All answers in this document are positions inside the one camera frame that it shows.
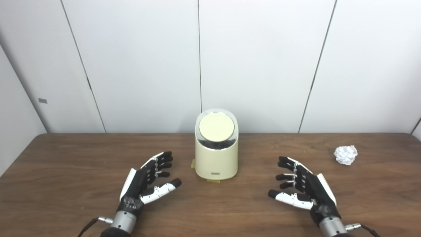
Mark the cream-colored bin body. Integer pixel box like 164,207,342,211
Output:
195,109,238,181

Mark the white paper ball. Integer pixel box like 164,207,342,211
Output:
334,145,358,166

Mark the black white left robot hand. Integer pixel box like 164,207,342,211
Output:
117,151,182,214

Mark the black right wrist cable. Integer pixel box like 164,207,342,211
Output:
344,223,381,237

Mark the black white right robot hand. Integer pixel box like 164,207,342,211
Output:
268,156,341,226

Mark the cream round bin lid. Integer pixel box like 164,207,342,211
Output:
199,112,235,143

